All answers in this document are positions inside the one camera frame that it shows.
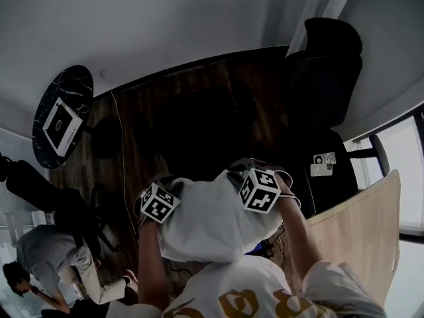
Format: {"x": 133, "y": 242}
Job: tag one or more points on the light wooden desk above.
{"x": 357, "y": 227}

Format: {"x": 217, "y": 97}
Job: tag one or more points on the black reclined office chair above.
{"x": 39, "y": 190}

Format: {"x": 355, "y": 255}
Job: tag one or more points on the person's white gold-print shirt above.
{"x": 238, "y": 283}

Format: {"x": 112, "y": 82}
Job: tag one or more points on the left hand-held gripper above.
{"x": 159, "y": 204}

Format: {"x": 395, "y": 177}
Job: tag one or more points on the white wall pipe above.
{"x": 314, "y": 8}

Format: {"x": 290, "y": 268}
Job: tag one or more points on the black office chair with headrest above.
{"x": 321, "y": 88}

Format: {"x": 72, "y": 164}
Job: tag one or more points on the black-framed window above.
{"x": 412, "y": 233}

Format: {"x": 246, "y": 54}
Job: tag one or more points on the white phone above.
{"x": 323, "y": 170}

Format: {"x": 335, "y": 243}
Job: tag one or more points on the person's right forearm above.
{"x": 298, "y": 237}

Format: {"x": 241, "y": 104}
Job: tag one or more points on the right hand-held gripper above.
{"x": 260, "y": 190}

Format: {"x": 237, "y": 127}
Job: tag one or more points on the printed white card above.
{"x": 324, "y": 157}

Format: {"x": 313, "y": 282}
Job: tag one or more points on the white box with black print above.
{"x": 59, "y": 126}

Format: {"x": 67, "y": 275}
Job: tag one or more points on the person's left forearm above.
{"x": 149, "y": 260}

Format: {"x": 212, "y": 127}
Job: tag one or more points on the white t-shirt with print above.
{"x": 205, "y": 224}

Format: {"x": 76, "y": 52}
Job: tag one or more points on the black marble round table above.
{"x": 73, "y": 81}

